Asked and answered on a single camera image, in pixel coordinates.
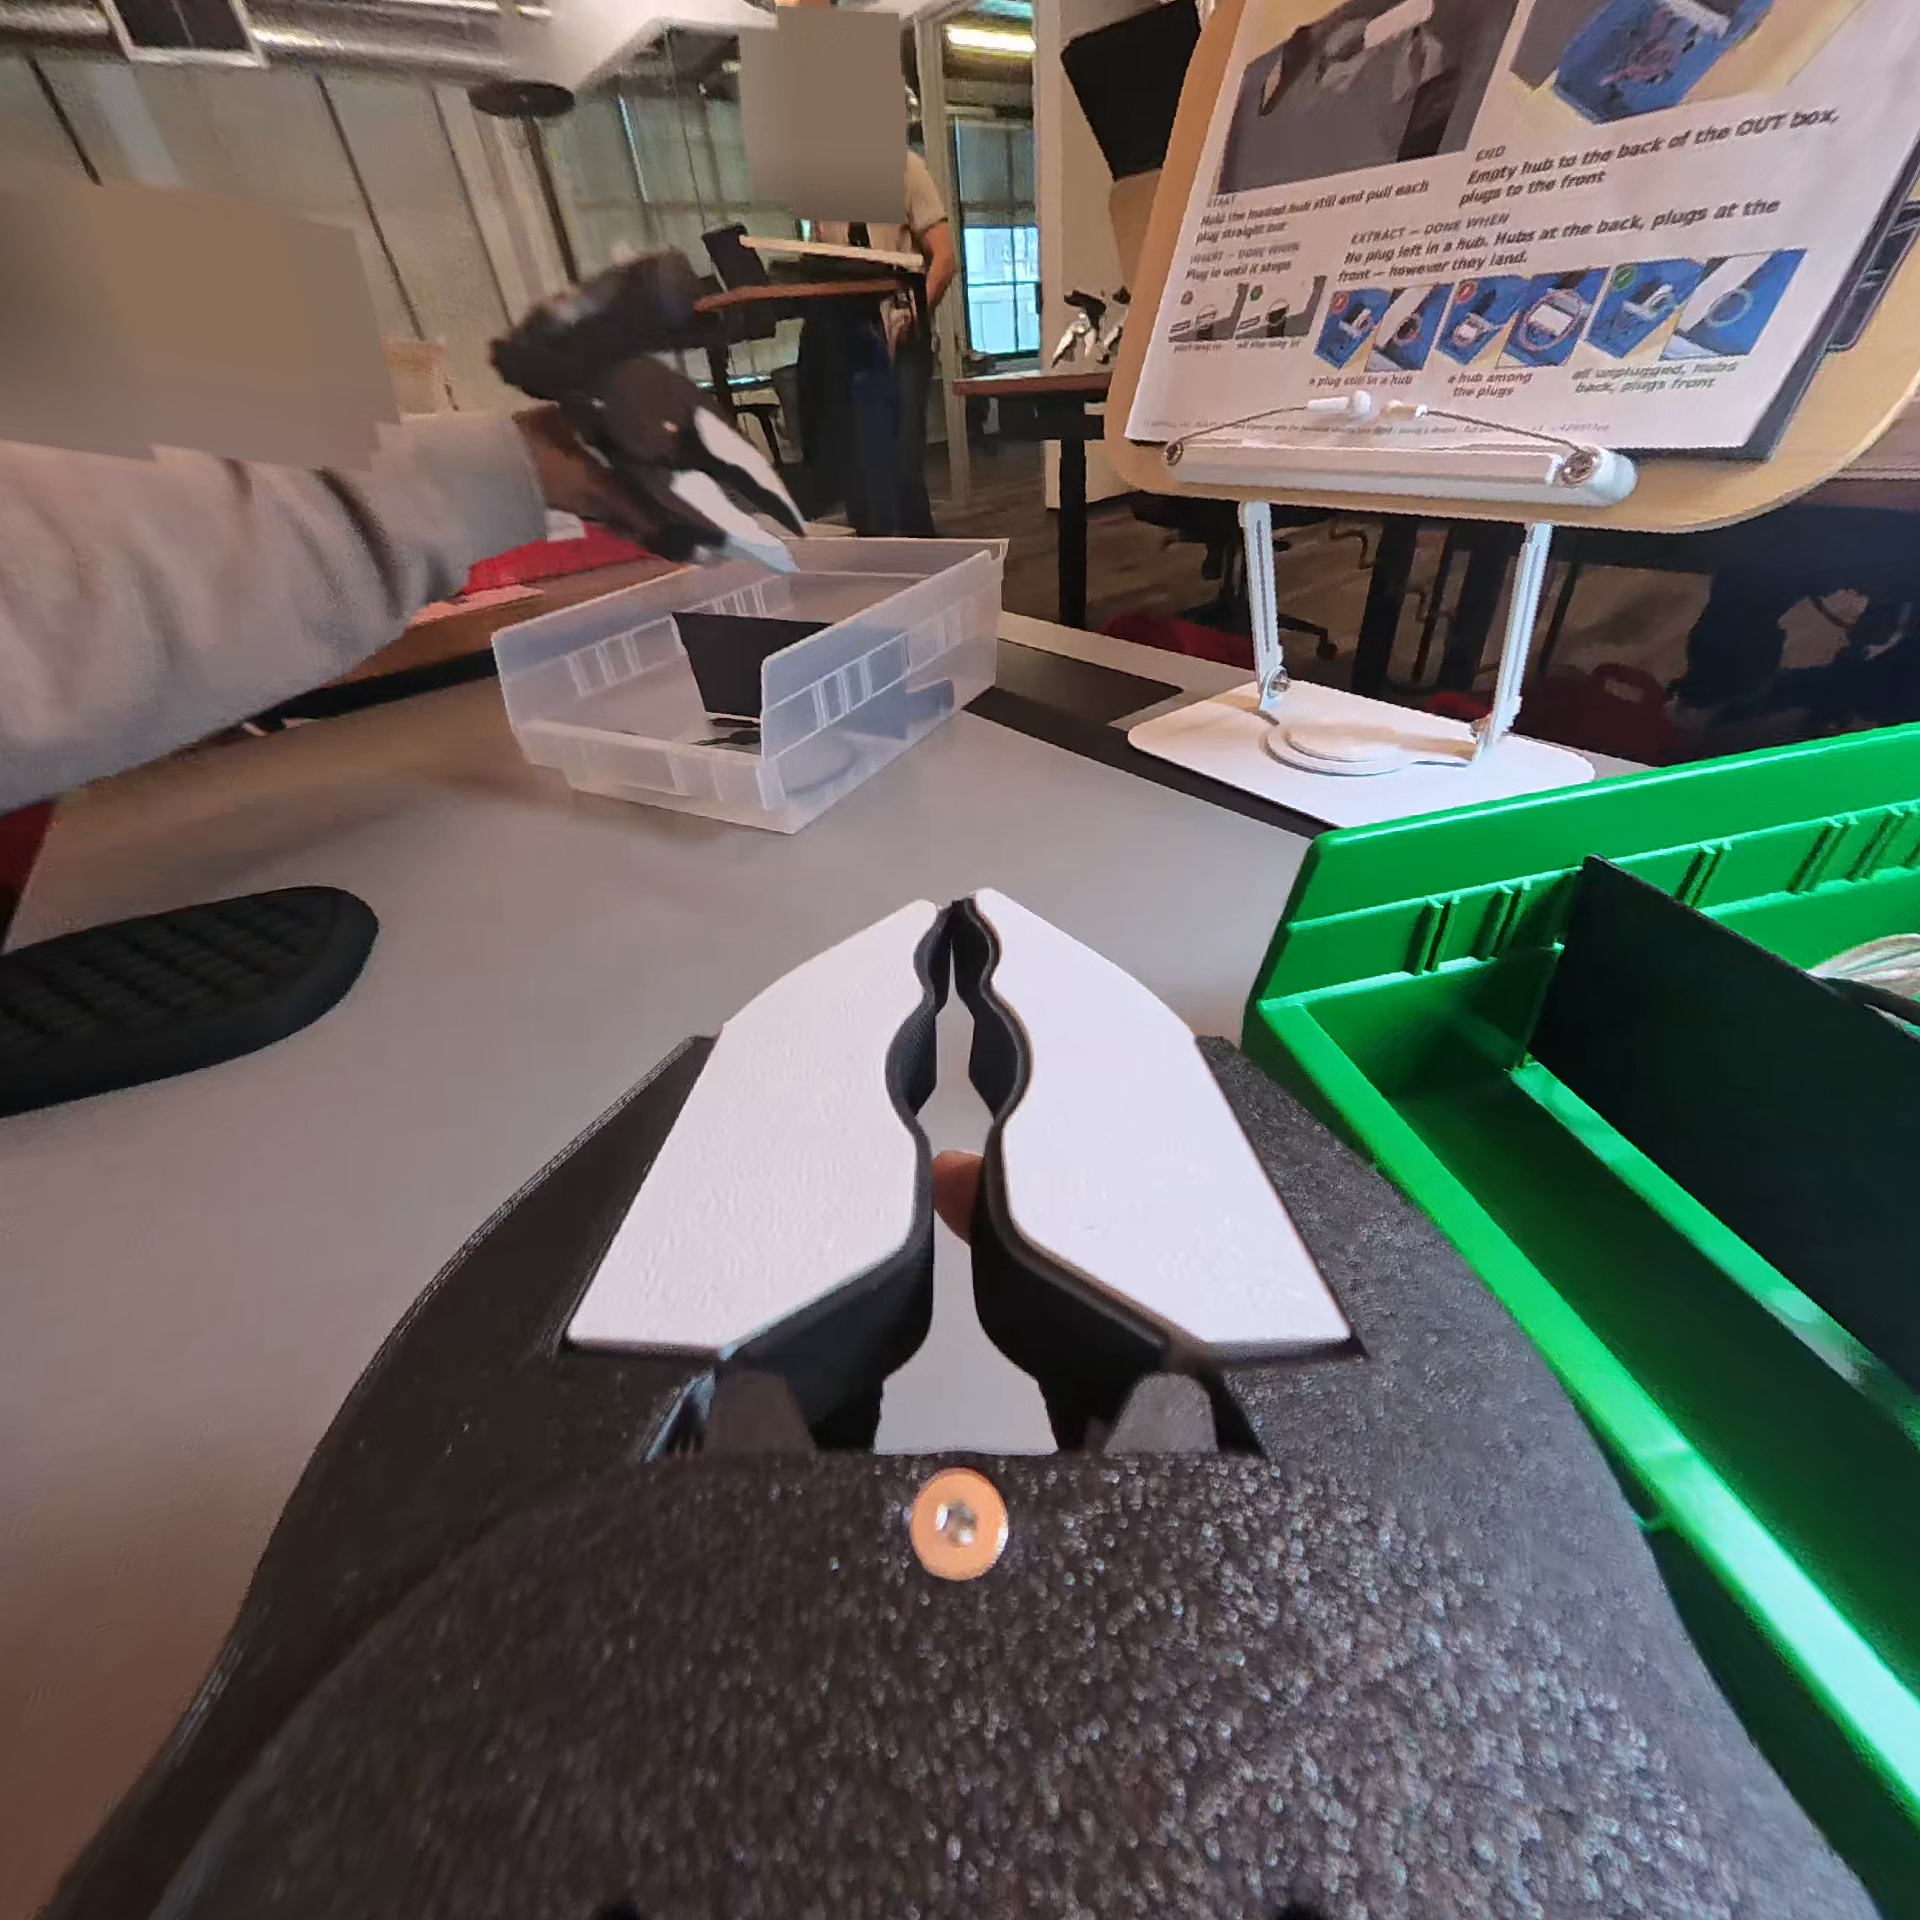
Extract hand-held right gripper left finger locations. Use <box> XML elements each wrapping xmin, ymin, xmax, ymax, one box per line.
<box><xmin>565</xmin><ymin>900</ymin><xmax>961</xmax><ymax>1454</ymax></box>

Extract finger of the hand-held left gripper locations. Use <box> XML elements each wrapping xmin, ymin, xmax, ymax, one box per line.
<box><xmin>662</xmin><ymin>479</ymin><xmax>800</xmax><ymax>574</ymax></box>
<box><xmin>678</xmin><ymin>406</ymin><xmax>809</xmax><ymax>539</ymax></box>

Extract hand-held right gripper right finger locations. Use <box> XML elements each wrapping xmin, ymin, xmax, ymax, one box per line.
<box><xmin>952</xmin><ymin>886</ymin><xmax>1355</xmax><ymax>1454</ymax></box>

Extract clear plastic bin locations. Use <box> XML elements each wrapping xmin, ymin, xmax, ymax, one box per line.
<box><xmin>491</xmin><ymin>535</ymin><xmax>1010</xmax><ymax>837</ymax></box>

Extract person's left forearm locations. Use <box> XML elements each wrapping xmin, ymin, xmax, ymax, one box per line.
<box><xmin>0</xmin><ymin>415</ymin><xmax>553</xmax><ymax>819</ymax></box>

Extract person's left hand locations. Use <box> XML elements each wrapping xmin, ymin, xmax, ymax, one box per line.
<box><xmin>514</xmin><ymin>402</ymin><xmax>662</xmax><ymax>560</ymax></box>

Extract black bin divider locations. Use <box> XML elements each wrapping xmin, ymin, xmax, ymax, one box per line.
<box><xmin>672</xmin><ymin>608</ymin><xmax>952</xmax><ymax>744</ymax></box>
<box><xmin>1528</xmin><ymin>858</ymin><xmax>1920</xmax><ymax>1352</ymax></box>

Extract wooden standing desk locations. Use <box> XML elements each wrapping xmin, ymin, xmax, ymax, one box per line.
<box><xmin>693</xmin><ymin>275</ymin><xmax>931</xmax><ymax>452</ymax></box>

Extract wooden office desk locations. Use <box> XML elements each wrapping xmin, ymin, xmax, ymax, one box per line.
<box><xmin>950</xmin><ymin>368</ymin><xmax>1120</xmax><ymax>632</ymax></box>

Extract green plastic bin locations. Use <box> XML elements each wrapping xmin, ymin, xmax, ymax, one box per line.
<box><xmin>1240</xmin><ymin>719</ymin><xmax>1920</xmax><ymax>1920</ymax></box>

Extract red floor crate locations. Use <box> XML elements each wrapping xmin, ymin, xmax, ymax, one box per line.
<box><xmin>1421</xmin><ymin>661</ymin><xmax>1680</xmax><ymax>768</ymax></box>

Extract printed instruction sheet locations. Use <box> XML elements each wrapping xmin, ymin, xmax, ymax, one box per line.
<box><xmin>1123</xmin><ymin>0</ymin><xmax>1920</xmax><ymax>456</ymax></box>

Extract grey coiled cable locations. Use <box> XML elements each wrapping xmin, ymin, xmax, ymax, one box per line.
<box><xmin>1807</xmin><ymin>930</ymin><xmax>1920</xmax><ymax>1028</ymax></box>

